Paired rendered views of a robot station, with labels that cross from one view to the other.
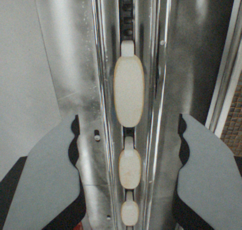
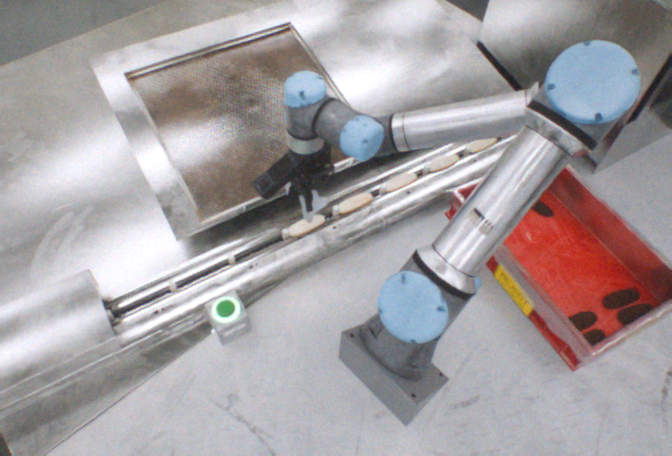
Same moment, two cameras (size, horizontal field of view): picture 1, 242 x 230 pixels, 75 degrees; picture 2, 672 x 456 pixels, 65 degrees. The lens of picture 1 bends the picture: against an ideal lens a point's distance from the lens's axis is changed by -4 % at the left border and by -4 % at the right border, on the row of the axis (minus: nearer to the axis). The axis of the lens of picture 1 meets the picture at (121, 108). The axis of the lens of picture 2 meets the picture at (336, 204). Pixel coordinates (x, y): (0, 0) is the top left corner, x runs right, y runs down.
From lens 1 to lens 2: 1.11 m
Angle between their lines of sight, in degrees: 34
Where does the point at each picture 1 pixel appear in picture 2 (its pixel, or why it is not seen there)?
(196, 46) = (271, 216)
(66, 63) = (304, 251)
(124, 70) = (295, 230)
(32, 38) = (307, 284)
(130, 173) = (354, 200)
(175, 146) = (329, 192)
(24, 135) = (379, 274)
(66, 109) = (328, 245)
